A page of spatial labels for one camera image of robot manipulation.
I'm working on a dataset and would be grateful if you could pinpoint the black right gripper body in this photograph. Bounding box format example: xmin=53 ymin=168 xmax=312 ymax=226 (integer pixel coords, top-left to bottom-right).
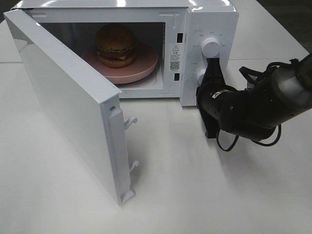
xmin=196 ymin=79 xmax=236 ymax=138

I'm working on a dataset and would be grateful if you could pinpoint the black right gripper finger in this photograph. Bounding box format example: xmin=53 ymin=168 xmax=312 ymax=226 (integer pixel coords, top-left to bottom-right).
xmin=203 ymin=58 xmax=214 ymax=82
xmin=213 ymin=58 xmax=225 ymax=83

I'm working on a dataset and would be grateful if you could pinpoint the white microwave knob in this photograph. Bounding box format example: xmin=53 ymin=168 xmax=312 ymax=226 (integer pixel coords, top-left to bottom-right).
xmin=196 ymin=69 xmax=206 ymax=86
xmin=199 ymin=35 xmax=221 ymax=58

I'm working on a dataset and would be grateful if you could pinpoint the pink round plate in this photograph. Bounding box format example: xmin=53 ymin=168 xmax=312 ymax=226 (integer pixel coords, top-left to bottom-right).
xmin=82 ymin=43 xmax=158 ymax=84

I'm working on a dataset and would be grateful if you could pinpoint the toy hamburger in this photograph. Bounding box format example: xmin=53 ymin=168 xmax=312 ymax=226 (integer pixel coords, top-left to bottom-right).
xmin=95 ymin=23 xmax=138 ymax=69

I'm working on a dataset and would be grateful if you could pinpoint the white microwave door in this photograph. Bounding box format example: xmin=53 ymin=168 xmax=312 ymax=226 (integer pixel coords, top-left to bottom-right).
xmin=4 ymin=10 xmax=138 ymax=204

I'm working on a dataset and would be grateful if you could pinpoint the white microwave oven body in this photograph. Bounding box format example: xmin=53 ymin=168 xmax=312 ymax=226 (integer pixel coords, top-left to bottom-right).
xmin=10 ymin=0 xmax=239 ymax=106

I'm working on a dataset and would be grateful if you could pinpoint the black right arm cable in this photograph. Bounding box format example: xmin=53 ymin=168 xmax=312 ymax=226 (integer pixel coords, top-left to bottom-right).
xmin=215 ymin=124 xmax=282 ymax=152

